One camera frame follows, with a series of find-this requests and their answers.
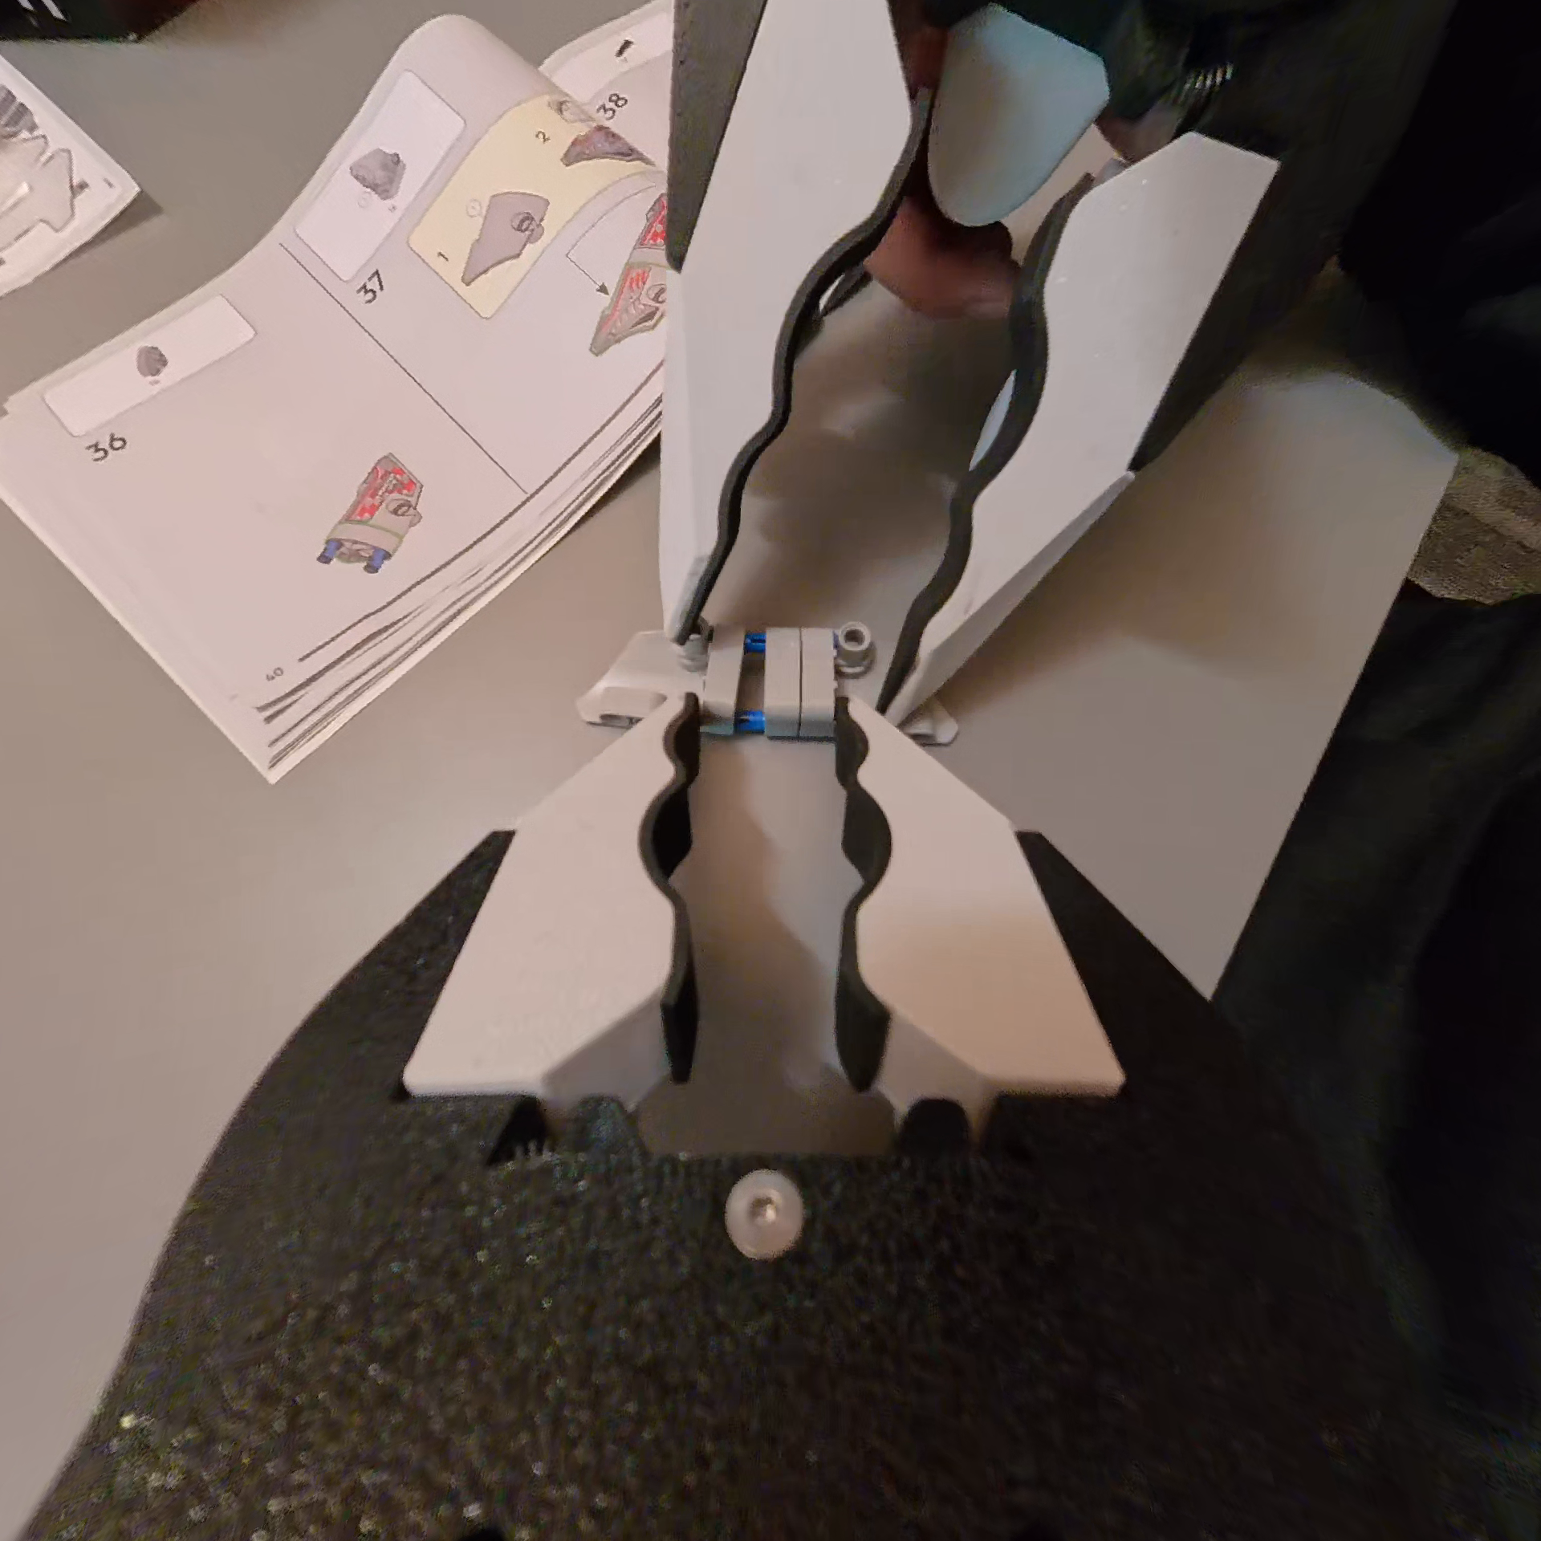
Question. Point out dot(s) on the toy sticker sheet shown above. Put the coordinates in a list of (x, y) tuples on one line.
[(48, 181)]

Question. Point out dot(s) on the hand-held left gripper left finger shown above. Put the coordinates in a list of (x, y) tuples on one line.
[(565, 964)]

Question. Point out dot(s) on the person's legs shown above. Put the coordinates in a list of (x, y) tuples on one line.
[(1420, 964)]

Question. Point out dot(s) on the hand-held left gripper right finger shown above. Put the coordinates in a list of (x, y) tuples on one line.
[(963, 964)]

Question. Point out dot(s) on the person's right hand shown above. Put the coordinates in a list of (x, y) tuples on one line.
[(950, 272)]

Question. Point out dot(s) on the grey toy brick assembly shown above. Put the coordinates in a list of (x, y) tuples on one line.
[(800, 687)]

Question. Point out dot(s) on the toy instruction booklet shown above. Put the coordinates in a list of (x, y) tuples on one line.
[(240, 505)]

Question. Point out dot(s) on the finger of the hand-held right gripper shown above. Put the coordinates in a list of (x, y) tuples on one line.
[(770, 302), (1119, 338)]

